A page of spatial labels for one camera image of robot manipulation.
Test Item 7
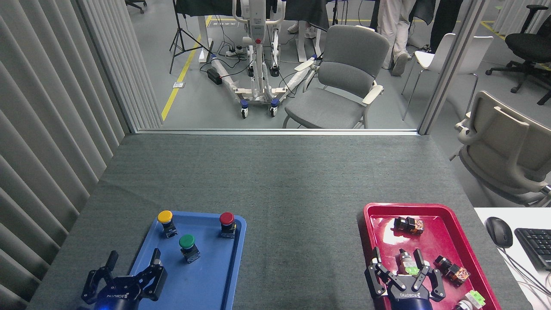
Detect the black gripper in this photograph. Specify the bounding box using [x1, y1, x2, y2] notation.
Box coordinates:
[81, 248, 168, 310]
[365, 246, 447, 310]

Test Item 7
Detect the green push button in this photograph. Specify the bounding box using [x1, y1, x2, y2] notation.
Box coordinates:
[179, 234, 201, 264]

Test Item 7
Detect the yellow push button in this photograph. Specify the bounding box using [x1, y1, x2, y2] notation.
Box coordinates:
[157, 210, 178, 239]

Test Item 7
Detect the red push button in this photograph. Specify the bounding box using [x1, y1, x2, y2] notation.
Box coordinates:
[219, 212, 237, 239]

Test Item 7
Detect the red plastic tray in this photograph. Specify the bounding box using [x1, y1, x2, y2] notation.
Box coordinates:
[363, 203, 502, 310]

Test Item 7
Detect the blue plastic tray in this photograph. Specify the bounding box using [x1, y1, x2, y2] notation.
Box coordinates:
[113, 211, 248, 310]

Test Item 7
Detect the black computer mouse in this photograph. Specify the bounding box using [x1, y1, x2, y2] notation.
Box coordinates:
[485, 216, 514, 249]

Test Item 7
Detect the white desk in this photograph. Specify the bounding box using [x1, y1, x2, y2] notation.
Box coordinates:
[474, 207, 551, 310]

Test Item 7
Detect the black keyboard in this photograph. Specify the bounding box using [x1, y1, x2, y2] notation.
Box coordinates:
[514, 227, 551, 271]

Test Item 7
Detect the beige office chair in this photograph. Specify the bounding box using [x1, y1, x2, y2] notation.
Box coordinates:
[449, 90, 551, 208]

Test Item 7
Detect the grey armchair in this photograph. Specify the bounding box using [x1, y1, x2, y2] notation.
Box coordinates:
[282, 25, 390, 129]

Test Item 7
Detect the white plastic chair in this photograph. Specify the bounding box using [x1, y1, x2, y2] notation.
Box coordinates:
[401, 33, 495, 121]

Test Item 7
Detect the black tripod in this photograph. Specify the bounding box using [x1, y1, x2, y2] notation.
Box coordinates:
[169, 0, 214, 74]

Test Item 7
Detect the person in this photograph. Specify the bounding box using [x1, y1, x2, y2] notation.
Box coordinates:
[287, 20, 318, 40]
[377, 0, 426, 77]

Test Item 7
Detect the white stand on wheels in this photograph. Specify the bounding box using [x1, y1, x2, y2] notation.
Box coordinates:
[210, 0, 320, 119]

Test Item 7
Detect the black office chair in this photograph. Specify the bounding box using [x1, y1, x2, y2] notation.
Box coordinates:
[485, 4, 551, 106]

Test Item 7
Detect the black cloth covered table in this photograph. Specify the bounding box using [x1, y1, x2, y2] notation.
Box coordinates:
[174, 0, 331, 31]

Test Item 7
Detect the silver green switch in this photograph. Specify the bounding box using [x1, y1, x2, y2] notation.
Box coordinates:
[396, 248, 421, 276]

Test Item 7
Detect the white green switch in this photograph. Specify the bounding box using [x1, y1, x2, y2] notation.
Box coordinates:
[454, 290, 486, 310]

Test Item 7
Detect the black mouse cable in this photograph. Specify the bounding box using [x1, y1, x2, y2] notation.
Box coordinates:
[499, 245, 551, 298]

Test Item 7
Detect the silver table rail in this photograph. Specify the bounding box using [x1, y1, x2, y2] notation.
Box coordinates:
[134, 128, 421, 136]

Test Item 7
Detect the silver post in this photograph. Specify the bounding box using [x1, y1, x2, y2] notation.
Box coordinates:
[417, 0, 492, 136]

